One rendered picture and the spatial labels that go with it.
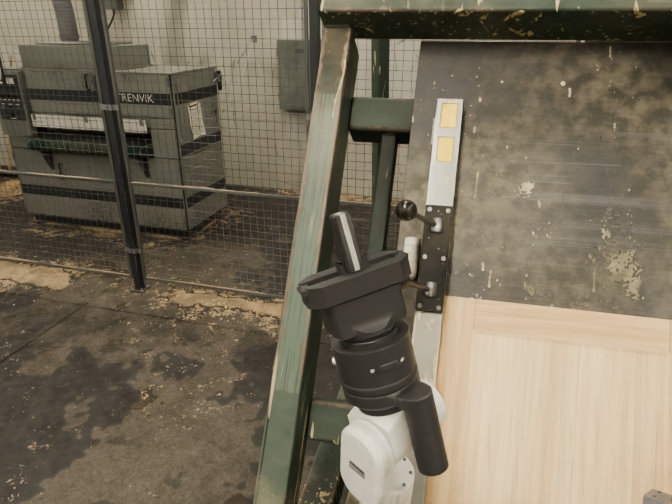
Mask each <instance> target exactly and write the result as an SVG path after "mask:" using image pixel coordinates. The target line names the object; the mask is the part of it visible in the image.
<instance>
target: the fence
mask: <svg viewBox="0 0 672 504"><path fill-rule="evenodd" d="M442 104H458V107H457V118H456V128H446V127H440V119H441V110H442ZM462 111H463V99H437V108H436V117H435V127H434V136H433V145H432V155H431V164H430V174H429V183H428V192H427V202H426V205H442V206H452V207H453V203H454V193H455V183H456V172H457V162H458V152H459V141H460V131H461V121H462ZM439 137H451V138H454V149H453V159H452V162H440V161H436V157H437V148H438V138H439ZM442 316H443V312H442V313H435V312H426V311H417V310H416V309H415V315H414V324H413V333H412V344H413V349H414V353H415V358H416V362H417V366H418V371H419V375H420V378H421V379H423V380H425V381H427V382H429V383H430V384H431V385H432V386H434V388H436V378H437V367H438V357H439V347H440V336H441V326H442ZM405 457H407V458H408V459H409V461H410V462H411V464H412V465H413V468H414V473H415V476H414V484H413V491H412V498H411V504H424V501H425V491H426V481H427V476H425V475H423V474H421V473H420V472H419V470H418V467H417V463H416V458H415V454H414V450H412V451H411V452H409V453H408V454H407V455H406V456H405Z"/></svg>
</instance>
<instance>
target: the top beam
mask: <svg viewBox="0 0 672 504"><path fill-rule="evenodd" d="M318 10H319V14H320V17H321V20H322V23H323V26H324V28H325V27H326V25H349V27H351V28H354V29H355V32H356V36H357V38H356V39H458V40H595V41H672V11H671V10H672V0H320V1H319V8H318Z"/></svg>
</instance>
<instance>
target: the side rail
mask: <svg viewBox="0 0 672 504"><path fill-rule="evenodd" d="M358 61H359V53H358V49H357V46H356V42H355V39H354V35H353V32H352V28H351V27H349V28H326V27H325V28H324V33H323V40H322V47H321V53H320V60H319V67H318V73H317V80H316V87H315V93H314V100H313V107H312V113H311V120H310V127H309V133H308V140H307V147H306V153H305V160H304V167H303V173H302V180H301V187H300V193H299V200H298V207H297V213H296V220H295V227H294V233H293V240H292V247H291V253H290V260H289V267H288V273H287V280H286V287H285V293H284V300H283V307H282V313H281V320H280V327H279V333H278V340H277V347H276V354H275V360H274V367H273V374H272V380H271V387H270V394H269V400H268V407H267V414H266V420H265V427H264V434H263V440H262V447H261V454H260V460H259V467H258V474H257V480H256V487H255V494H254V500H253V504H298V502H299V495H300V488H301V480H302V473H303V466H304V458H305V451H306V444H307V438H306V431H307V424H308V416H309V409H310V402H311V400H312V399H313V392H314V385H315V377H316V370H317V363H318V355H319V348H320V341H321V333H322V326H323V319H322V315H321V312H320V310H310V309H308V308H307V307H306V306H305V305H304V304H303V301H302V298H301V294H300V293H299V292H298V291H297V287H298V283H299V282H301V281H302V280H303V279H304V278H306V277H307V276H310V275H313V274H316V273H319V272H322V271H324V270H327V269H330V267H331V260H332V252H333V245H334V236H333V232H332V227H331V223H330V218H329V217H330V215H331V214H334V213H338V208H339V201H340V193H341V186H342V179H343V171H344V164H345V157H346V149H347V142H348V135H349V130H348V123H349V116H350V109H351V101H352V98H353V97H354V90H355V83H356V76H357V68H358Z"/></svg>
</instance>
